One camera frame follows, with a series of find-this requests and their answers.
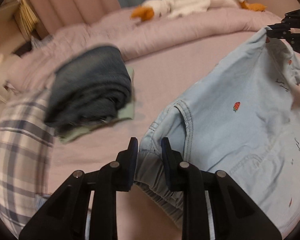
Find light green folded garment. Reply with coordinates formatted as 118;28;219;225
56;67;135;144

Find plaid pillow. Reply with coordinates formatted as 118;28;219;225
0;89;54;237

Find blue crumpled garment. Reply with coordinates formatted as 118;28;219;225
35;194;51;211

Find cream headboard shelf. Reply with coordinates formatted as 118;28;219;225
0;0;40;64

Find dark blue folded jeans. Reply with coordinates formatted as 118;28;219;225
44;46;132;132

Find light blue denim pants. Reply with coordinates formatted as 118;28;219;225
135;28;300;237

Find lilac duvet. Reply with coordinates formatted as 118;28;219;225
5;8;281;93

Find white goose plush toy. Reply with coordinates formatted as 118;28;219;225
130;0;267;22

